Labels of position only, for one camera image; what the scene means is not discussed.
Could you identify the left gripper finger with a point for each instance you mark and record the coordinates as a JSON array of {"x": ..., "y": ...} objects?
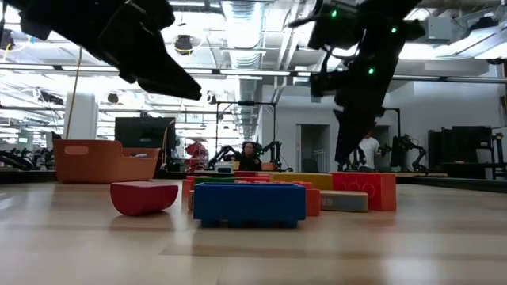
[
  {"x": 178, "y": 75},
  {"x": 170, "y": 90}
]

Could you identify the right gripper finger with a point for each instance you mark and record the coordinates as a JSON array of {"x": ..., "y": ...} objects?
[{"x": 352, "y": 134}]

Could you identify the red-orange long studded brick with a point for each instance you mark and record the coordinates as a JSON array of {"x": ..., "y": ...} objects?
[{"x": 368, "y": 191}]

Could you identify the printed wooden plank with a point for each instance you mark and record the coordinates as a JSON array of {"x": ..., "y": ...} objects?
[{"x": 344, "y": 201}]

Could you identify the yellow rectangular block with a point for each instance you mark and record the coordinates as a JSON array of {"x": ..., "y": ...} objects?
[{"x": 301, "y": 180}]

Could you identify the orange long studded brick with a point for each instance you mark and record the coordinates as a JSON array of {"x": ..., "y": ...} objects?
[{"x": 313, "y": 202}]

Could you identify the orange plastic bin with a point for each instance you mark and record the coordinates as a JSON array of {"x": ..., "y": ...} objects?
[{"x": 99, "y": 162}]

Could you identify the red curved block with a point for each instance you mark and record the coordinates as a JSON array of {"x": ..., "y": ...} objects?
[{"x": 142, "y": 198}]

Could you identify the blue long brick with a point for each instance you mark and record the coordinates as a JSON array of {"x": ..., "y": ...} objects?
[{"x": 249, "y": 204}]

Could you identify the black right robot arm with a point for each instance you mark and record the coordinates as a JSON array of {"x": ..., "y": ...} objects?
[{"x": 388, "y": 16}]

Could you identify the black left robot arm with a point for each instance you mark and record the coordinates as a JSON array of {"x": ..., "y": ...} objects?
[{"x": 47, "y": 16}]

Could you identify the background black robot arm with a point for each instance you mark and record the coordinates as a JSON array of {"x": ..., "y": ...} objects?
[
  {"x": 412, "y": 152},
  {"x": 276, "y": 152},
  {"x": 222, "y": 154}
]

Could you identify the person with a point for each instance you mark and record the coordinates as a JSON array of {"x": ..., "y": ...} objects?
[
  {"x": 248, "y": 156},
  {"x": 371, "y": 148}
]

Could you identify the black ceiling fixture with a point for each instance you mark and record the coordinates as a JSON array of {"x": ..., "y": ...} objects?
[{"x": 183, "y": 44}]

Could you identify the black gantry stand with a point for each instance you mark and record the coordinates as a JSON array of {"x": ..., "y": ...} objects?
[
  {"x": 245, "y": 103},
  {"x": 398, "y": 118}
]

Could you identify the black monitor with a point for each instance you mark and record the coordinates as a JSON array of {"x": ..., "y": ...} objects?
[{"x": 142, "y": 132}]

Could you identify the round black ceiling lamp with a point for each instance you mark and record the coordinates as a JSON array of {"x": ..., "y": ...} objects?
[{"x": 113, "y": 97}]

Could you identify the red cart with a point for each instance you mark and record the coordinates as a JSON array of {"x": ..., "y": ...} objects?
[{"x": 196, "y": 154}]

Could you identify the white column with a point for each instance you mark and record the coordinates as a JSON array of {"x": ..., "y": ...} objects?
[{"x": 81, "y": 115}]

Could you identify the small orange box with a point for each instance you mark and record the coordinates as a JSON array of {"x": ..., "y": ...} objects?
[{"x": 268, "y": 166}]

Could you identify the grey ceiling unit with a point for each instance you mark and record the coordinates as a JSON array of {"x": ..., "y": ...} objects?
[{"x": 439, "y": 27}]

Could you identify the small white device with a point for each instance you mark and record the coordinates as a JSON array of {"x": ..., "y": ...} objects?
[{"x": 223, "y": 167}]

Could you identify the black cabinet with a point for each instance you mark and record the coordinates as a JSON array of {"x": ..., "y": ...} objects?
[{"x": 459, "y": 144}]

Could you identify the silver ventilation duct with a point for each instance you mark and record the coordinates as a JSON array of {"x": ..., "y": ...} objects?
[{"x": 243, "y": 31}]

